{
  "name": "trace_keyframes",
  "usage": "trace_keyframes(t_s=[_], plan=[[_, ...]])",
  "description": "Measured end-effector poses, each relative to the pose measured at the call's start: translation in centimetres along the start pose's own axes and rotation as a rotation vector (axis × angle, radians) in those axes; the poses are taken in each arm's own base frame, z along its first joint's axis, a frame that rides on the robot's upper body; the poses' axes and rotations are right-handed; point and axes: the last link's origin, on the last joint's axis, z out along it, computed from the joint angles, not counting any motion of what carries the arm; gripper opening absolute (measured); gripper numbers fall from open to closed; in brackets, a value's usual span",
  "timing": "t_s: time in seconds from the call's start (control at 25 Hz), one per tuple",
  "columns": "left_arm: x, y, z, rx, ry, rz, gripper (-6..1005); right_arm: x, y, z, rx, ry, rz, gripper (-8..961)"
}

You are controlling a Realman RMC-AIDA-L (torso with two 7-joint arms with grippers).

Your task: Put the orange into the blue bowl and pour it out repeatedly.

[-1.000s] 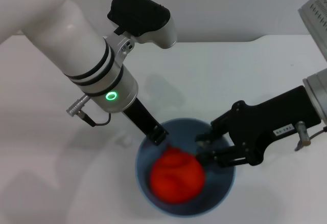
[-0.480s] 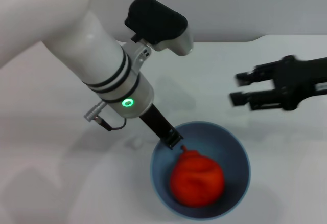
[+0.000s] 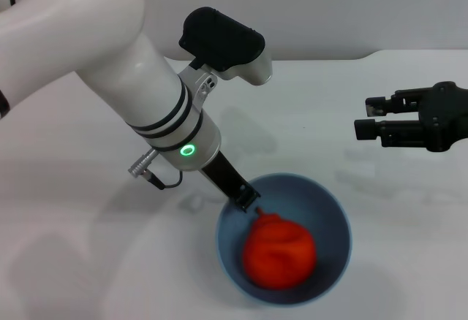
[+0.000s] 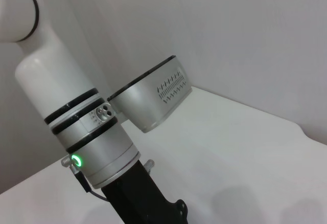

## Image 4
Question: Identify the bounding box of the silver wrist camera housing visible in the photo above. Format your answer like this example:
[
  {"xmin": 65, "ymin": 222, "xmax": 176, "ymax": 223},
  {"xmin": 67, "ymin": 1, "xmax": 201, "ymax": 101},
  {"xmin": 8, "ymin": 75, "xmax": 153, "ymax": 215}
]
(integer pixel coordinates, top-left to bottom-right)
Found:
[{"xmin": 106, "ymin": 55, "xmax": 193, "ymax": 134}]

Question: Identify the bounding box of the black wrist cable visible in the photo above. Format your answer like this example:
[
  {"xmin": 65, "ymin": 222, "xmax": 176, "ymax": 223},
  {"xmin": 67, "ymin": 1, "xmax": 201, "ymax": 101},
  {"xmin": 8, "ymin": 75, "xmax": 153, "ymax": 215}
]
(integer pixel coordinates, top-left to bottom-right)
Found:
[{"xmin": 60, "ymin": 156, "xmax": 109, "ymax": 202}]

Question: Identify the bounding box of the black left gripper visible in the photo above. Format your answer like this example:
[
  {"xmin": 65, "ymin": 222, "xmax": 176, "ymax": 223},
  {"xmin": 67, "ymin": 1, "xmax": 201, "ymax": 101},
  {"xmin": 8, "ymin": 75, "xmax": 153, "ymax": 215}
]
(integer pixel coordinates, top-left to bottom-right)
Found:
[{"xmin": 101, "ymin": 161, "xmax": 191, "ymax": 224}]

